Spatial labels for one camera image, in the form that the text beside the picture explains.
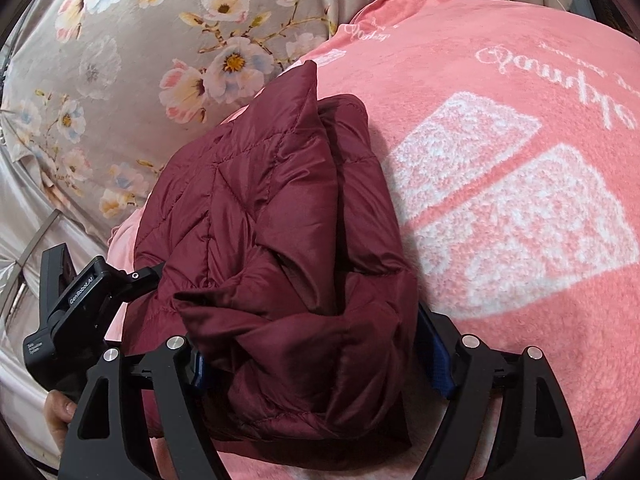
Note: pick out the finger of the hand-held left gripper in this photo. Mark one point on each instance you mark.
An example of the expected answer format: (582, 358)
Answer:
(142, 280)

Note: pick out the pink printed fleece blanket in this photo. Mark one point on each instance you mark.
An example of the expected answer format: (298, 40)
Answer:
(500, 185)

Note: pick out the maroon quilted puffer jacket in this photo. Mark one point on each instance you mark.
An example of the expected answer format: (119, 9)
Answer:
(280, 270)

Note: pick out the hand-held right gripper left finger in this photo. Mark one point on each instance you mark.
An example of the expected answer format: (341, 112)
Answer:
(197, 367)

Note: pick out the person's left hand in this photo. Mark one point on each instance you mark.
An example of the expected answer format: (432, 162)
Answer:
(57, 410)

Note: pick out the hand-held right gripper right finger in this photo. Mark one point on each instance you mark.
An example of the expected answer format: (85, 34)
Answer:
(435, 355)

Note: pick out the grey floral bed sheet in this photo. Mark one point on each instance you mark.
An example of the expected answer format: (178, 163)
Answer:
(125, 85)

